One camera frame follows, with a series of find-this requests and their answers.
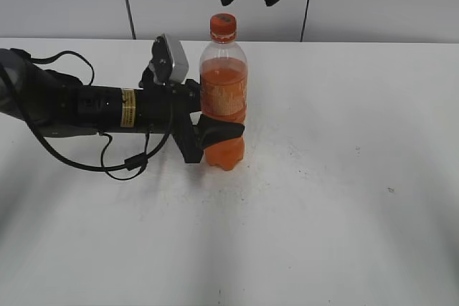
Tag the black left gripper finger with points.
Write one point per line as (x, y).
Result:
(211, 131)

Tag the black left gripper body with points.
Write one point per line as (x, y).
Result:
(166, 109)

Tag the orange bottle cap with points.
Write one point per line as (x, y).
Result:
(223, 25)

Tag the orange soda plastic bottle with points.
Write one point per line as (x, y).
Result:
(223, 77)

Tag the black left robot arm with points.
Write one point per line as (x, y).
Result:
(61, 106)

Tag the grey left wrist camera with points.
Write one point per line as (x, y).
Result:
(168, 63)

